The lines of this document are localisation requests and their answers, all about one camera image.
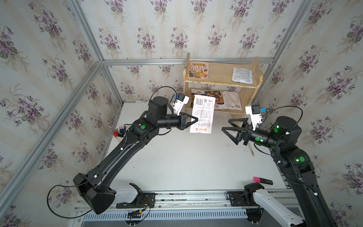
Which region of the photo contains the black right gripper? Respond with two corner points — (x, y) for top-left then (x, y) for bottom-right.
(223, 116), (284, 153)

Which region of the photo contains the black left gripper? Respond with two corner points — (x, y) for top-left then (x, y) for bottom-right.
(155, 112), (199, 131)

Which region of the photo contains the white barcode seed bag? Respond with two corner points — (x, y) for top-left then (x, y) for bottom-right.
(190, 95), (216, 134)

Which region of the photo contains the pink storefront seed bag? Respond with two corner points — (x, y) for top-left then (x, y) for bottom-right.
(187, 61), (209, 79)

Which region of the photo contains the small white seed bag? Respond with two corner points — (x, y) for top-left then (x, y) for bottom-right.
(232, 67), (253, 84)

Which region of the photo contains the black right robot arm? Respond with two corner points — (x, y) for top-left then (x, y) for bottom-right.
(222, 116), (336, 227)

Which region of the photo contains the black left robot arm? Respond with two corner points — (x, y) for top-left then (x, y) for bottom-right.
(73, 93), (198, 214)

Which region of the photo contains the white printed seed bag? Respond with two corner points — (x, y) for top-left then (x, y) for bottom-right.
(222, 91), (242, 111)

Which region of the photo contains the orange marigold seed bag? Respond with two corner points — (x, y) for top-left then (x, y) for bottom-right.
(190, 89), (225, 110)

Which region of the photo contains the wooden two-tier shelf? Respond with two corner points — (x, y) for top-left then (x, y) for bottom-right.
(182, 53), (264, 118)

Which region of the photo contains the pink black highlighter marker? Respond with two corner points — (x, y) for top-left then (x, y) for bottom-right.
(253, 176), (274, 185)

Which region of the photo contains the pink pen cup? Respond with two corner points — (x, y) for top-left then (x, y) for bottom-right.
(109, 126), (126, 139)

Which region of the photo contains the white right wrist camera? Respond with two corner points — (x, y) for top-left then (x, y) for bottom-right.
(245, 105), (267, 131)

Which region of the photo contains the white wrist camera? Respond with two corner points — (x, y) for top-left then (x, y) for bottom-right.
(173, 93), (190, 116)
(245, 105), (267, 131)

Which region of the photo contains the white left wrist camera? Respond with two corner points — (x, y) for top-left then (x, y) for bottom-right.
(173, 93), (190, 116)

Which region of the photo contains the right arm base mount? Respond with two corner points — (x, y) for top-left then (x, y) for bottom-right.
(226, 182), (265, 207)

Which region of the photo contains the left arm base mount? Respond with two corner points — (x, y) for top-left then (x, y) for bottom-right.
(114, 183), (156, 209)

